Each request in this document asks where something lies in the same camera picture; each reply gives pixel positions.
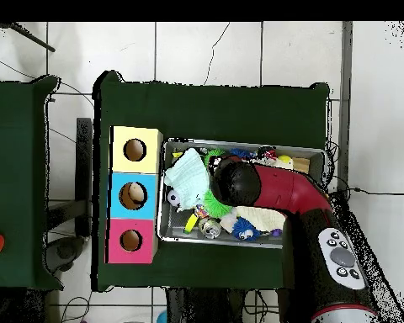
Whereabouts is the blue spiky rubber ball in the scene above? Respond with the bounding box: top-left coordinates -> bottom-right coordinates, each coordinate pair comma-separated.
228,147 -> 257,160

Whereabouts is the cream waffle cloth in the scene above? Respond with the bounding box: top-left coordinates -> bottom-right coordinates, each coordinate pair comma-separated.
234,156 -> 295,233

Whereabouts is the green spiky rubber ball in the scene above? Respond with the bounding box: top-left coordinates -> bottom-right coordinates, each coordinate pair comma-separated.
203,189 -> 235,219

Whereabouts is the black upright panel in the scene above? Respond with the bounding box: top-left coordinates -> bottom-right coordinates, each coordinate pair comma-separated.
75,117 -> 93,238

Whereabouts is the small soccer ball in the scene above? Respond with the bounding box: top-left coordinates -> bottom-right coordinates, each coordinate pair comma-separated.
167,189 -> 182,207

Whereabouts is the dark thin rod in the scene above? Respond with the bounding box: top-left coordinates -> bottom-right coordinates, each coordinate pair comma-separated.
0,21 -> 56,53

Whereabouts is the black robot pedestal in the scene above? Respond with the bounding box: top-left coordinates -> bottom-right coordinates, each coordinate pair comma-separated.
166,287 -> 247,323

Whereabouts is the blue spiky ball with eyes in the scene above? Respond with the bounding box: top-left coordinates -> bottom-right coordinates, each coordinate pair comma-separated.
231,216 -> 261,242

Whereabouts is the black power cable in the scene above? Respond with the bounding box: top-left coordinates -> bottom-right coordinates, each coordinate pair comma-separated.
329,187 -> 404,203

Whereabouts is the grey rounded object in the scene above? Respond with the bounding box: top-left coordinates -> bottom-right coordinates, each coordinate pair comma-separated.
45,235 -> 86,273

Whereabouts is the green spiky ball with eyes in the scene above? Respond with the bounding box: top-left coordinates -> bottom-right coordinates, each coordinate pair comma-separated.
203,148 -> 226,167

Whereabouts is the crushed black red can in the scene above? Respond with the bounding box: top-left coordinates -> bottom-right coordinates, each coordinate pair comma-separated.
257,146 -> 279,161

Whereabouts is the mint green waffle cloth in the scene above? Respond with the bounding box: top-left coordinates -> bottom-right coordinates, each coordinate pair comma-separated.
163,147 -> 210,212

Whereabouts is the shallow clear mesh bin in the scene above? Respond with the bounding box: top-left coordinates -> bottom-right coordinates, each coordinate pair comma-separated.
156,137 -> 327,250

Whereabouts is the crushed silver can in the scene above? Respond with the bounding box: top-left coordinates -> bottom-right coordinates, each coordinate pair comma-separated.
198,216 -> 222,240

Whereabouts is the wooden box with three holes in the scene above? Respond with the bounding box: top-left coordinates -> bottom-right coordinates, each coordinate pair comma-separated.
104,125 -> 163,264

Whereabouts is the dark green table cloth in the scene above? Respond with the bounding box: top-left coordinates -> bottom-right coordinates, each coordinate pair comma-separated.
0,74 -> 63,291
91,70 -> 330,293

